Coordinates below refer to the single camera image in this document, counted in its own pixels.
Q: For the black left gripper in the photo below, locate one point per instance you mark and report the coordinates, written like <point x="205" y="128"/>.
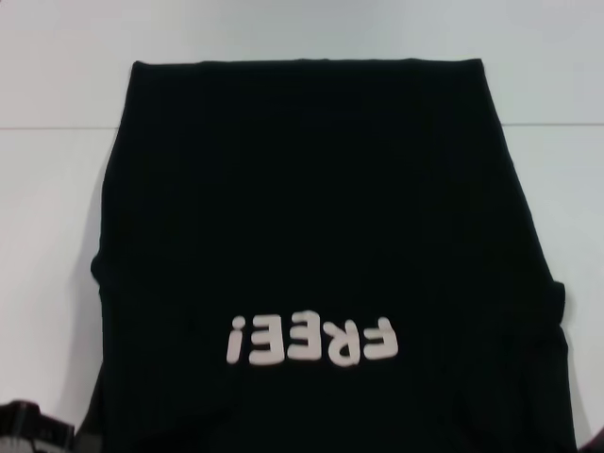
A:
<point x="33" y="429"/>

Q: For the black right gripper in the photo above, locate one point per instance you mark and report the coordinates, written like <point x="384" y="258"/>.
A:
<point x="594" y="446"/>

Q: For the black t-shirt with FREE print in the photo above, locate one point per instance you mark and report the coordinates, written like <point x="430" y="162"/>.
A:
<point x="330" y="212"/>

